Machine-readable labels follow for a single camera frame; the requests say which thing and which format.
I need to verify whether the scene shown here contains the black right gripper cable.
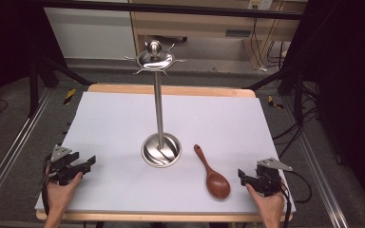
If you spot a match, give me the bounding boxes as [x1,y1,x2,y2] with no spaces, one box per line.
[278,170,314,228]

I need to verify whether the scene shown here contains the white table mat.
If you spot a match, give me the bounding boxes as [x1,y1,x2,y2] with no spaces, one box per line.
[34,91,298,214]

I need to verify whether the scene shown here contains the hanging black cables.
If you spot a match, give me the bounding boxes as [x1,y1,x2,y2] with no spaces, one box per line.
[249,17,287,73]

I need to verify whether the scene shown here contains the person's left hand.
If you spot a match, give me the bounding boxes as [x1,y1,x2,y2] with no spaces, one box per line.
[45,170,84,217]

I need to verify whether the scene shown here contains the stainless steel utensil rack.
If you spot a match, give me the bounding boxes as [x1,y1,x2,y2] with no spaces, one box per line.
[124,39,187,169]

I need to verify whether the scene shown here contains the black metal stand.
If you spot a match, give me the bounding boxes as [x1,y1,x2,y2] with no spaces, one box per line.
[27,55,93,119]
[242,61,321,125]

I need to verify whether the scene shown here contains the person's right hand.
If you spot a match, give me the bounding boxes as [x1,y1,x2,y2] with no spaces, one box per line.
[244,182,285,220]

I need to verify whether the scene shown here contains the bundle of black floor cables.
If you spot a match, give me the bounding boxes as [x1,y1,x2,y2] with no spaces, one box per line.
[271,105,321,160]

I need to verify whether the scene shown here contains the black curtain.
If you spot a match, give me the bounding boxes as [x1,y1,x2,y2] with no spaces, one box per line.
[280,0,365,220]
[0,0,65,128]

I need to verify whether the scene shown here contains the brown wooden spoon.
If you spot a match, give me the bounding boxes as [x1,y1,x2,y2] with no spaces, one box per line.
[193,143,232,201]

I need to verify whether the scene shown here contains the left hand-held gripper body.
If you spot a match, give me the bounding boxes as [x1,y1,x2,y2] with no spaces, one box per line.
[44,144,84,187]

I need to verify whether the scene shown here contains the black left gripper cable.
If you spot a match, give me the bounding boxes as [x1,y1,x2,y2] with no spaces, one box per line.
[41,156,52,217]

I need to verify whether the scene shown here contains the aluminium floor rail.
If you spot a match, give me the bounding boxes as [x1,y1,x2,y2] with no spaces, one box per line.
[280,94,350,228]
[0,87,54,220]

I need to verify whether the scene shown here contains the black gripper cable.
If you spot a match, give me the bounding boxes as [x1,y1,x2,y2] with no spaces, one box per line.
[41,156,52,217]
[278,170,314,228]

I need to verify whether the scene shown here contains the light wooden cabinet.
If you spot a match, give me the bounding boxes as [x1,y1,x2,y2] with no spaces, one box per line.
[128,0,309,71]

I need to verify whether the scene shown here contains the white wall socket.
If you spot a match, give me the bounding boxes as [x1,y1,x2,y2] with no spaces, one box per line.
[246,0,274,11]

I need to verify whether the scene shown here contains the black horizontal frame bar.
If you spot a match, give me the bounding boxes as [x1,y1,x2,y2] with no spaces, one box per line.
[34,0,306,21]

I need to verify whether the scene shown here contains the yellow black floor tape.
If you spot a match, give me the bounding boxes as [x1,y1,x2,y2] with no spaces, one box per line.
[267,94,285,111]
[62,87,77,106]

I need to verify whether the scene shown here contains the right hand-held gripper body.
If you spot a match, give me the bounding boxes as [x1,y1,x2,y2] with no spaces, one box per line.
[254,157,295,198]

